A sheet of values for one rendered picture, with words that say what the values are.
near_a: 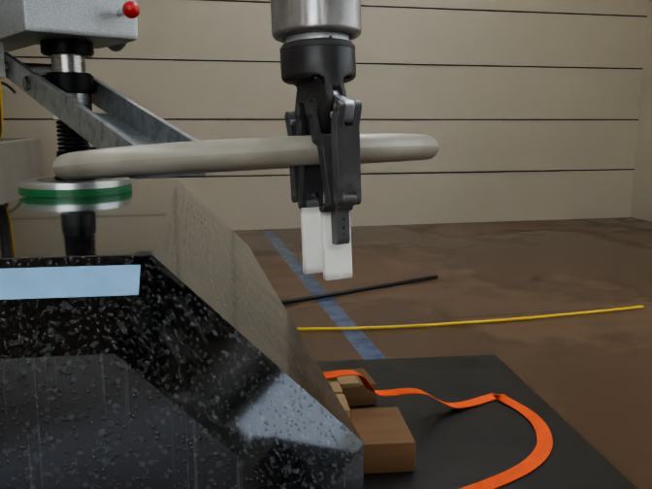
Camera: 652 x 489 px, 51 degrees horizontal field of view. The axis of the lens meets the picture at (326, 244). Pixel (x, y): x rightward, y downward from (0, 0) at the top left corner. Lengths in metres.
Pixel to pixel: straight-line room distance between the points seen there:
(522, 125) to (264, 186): 2.59
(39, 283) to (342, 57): 0.39
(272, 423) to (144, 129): 0.69
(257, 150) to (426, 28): 5.95
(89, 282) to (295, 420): 0.27
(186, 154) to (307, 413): 0.33
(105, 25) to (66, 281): 0.76
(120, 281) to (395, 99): 5.78
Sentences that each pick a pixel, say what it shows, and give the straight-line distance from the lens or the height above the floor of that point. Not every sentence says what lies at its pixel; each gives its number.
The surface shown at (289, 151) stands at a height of 0.94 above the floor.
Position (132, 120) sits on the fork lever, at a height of 0.97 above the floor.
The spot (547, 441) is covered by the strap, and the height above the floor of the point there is 0.02.
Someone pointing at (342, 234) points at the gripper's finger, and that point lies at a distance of 0.66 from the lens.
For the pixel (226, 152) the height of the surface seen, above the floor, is 0.94.
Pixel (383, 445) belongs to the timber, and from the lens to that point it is 1.94.
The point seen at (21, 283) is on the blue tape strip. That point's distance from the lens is 0.77.
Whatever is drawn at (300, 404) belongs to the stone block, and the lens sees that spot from 0.80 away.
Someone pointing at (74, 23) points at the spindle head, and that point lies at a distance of 1.40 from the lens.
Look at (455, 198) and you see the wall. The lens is 6.70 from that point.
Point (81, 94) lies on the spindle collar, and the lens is 1.46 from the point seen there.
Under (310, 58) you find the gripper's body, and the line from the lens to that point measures 0.66.
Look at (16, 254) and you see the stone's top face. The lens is 0.81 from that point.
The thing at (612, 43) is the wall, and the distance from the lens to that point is 7.47.
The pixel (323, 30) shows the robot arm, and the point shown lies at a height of 1.05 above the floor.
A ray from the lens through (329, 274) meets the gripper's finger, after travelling 0.67.
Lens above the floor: 0.97
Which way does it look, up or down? 10 degrees down
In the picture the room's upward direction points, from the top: straight up
